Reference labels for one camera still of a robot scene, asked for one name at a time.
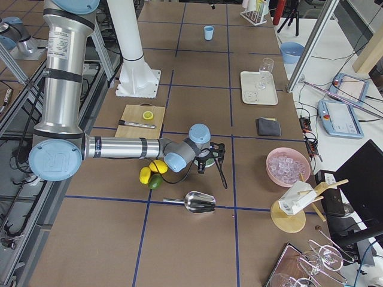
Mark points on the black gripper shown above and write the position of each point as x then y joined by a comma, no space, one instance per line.
200,165

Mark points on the light blue cup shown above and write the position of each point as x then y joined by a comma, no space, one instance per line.
208,32

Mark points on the green bowl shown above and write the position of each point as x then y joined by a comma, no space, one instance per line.
208,162

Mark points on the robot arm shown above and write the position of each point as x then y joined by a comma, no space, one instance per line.
59,145

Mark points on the steel ice scoop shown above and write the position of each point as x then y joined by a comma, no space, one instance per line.
196,202

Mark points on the pink bowl with ice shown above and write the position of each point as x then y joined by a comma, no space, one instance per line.
285,166

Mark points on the blue bowl with fork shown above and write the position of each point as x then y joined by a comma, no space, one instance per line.
291,52

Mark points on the yellow lemon front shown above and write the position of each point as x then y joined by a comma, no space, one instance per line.
158,166

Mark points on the yellow lemon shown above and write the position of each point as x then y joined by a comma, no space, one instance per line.
145,175
158,166

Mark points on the green avocado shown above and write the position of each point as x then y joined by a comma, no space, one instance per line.
155,181

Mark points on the yellow lemon back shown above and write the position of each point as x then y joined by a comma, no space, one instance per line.
145,175

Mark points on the lemon half slice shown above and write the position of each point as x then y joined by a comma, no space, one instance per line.
148,115

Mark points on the grey yellow cloth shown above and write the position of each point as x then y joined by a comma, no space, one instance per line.
267,127

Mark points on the wooden cutting board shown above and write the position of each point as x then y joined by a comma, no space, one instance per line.
134,114

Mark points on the steel muddler black cap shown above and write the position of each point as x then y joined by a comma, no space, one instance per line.
134,124

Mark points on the cream bear tray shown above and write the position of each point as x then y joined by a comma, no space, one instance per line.
251,95

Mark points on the wooden stand with box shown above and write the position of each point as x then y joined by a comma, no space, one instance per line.
288,214

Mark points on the clear wine glass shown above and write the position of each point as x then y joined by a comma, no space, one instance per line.
265,70

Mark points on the near teach pendant tablet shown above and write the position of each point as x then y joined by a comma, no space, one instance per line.
339,119

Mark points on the teach pendant tablet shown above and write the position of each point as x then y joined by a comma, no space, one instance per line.
350,88
339,119

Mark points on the black laptop monitor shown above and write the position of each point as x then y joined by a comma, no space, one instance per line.
363,170

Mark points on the far teach pendant tablet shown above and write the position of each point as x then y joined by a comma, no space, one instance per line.
350,88

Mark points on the black tripod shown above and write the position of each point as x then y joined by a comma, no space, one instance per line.
293,15

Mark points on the red fire extinguisher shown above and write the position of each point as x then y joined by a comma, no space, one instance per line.
278,12

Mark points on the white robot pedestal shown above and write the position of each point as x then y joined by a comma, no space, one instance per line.
136,78

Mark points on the white wire cup rack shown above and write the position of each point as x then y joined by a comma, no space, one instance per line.
255,11

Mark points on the aluminium frame post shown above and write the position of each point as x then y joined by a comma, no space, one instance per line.
325,48

